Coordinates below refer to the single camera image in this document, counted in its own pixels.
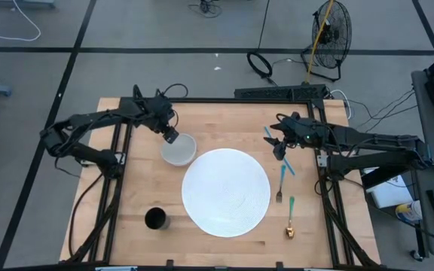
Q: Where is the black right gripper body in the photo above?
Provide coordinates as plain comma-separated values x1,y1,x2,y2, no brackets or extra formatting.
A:
281,111,329,149

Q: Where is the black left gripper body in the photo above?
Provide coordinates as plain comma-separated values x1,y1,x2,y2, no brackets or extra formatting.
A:
145,93,177,133

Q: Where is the white plastic bowl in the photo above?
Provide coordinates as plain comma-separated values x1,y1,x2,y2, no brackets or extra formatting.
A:
160,132,198,167

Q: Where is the blue straw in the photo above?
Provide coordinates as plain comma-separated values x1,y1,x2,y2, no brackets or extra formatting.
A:
264,126,296,177

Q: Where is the fork with blue handle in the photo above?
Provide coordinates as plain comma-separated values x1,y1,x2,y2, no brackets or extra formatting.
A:
275,164,287,204

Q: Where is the green plastic spoon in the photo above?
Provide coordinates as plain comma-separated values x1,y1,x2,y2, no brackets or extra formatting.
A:
285,196,296,240

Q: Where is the black cup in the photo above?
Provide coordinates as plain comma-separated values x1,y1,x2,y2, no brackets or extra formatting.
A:
144,206,171,231

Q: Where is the black power strip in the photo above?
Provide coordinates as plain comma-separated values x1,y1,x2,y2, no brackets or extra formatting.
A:
234,84,329,102

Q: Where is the white round woven placemat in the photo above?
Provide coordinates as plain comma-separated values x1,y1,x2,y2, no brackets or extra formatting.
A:
181,148,271,239

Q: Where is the black floor fan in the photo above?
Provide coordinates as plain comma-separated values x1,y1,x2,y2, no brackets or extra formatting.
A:
300,0,353,83

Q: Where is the white box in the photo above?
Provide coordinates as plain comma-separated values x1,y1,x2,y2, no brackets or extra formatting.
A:
365,173,414,210

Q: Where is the white printed can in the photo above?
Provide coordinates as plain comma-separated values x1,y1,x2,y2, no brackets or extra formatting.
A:
394,199,423,226

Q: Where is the grey cart base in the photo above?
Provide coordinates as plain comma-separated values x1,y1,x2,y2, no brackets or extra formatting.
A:
0,0,57,9

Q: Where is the white cable loop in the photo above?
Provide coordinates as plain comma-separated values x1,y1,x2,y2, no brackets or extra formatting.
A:
329,89,353,120

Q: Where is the black coiled cable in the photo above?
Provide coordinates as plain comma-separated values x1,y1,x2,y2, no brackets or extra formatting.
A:
246,51,274,81

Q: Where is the yellow cable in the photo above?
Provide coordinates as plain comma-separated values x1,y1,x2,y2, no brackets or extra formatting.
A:
305,0,335,84

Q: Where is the black cable bundle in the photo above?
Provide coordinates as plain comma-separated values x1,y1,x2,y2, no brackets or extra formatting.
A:
188,0,224,19

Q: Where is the white floor cable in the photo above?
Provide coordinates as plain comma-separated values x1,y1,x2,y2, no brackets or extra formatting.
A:
0,0,42,42

